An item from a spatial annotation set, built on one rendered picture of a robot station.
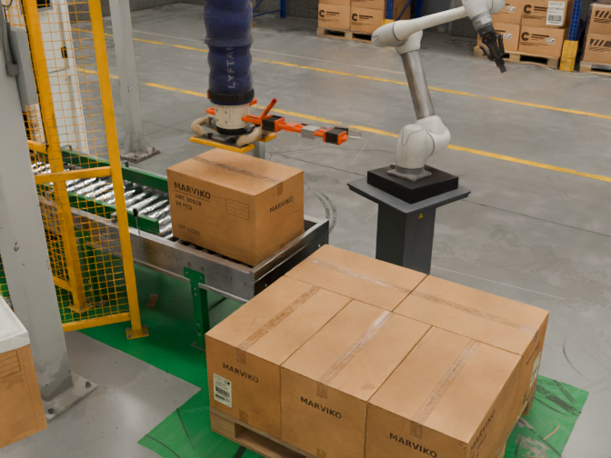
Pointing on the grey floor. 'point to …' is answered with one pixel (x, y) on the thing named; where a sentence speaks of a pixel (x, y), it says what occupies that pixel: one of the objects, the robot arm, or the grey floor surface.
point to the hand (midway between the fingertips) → (501, 65)
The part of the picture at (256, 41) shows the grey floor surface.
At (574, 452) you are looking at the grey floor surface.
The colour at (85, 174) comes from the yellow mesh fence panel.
